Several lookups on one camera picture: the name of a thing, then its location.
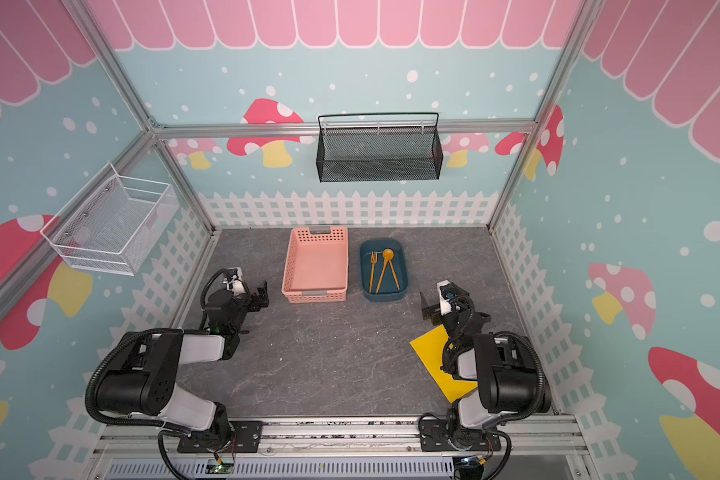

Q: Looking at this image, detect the orange plastic knife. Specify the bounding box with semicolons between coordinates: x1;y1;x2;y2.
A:
387;259;400;291

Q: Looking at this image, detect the white wire wall basket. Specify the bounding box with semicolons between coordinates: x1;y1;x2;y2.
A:
40;164;179;276

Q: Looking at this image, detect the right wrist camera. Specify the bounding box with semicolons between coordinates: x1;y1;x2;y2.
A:
437;280;459;316

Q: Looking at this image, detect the orange plastic fork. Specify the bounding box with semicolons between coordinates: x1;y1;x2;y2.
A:
368;251;378;293

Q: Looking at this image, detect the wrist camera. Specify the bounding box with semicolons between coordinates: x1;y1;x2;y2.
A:
223;267;247;295
437;280;459;316

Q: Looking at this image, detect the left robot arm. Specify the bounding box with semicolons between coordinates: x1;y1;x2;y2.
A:
84;267;270;451

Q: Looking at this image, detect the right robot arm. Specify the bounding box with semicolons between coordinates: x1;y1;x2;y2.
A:
418;281;552;452

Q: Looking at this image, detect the teal plastic tray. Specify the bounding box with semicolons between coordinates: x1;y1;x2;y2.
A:
359;238;409;303

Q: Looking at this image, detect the black mesh wall basket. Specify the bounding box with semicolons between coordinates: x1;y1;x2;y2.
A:
316;112;444;183

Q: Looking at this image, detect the pink plastic basket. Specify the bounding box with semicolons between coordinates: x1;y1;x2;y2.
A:
281;225;349;304

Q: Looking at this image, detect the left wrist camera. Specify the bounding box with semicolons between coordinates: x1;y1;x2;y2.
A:
223;267;247;295

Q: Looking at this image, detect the orange plastic spoon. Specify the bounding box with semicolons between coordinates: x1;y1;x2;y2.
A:
375;248;394;294

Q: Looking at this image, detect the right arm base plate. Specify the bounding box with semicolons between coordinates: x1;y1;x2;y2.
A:
416;413;502;452

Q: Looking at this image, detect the aluminium mounting rail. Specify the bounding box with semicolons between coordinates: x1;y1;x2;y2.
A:
92;415;589;460

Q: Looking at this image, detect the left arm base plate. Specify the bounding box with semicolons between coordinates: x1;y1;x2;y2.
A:
177;420;264;454

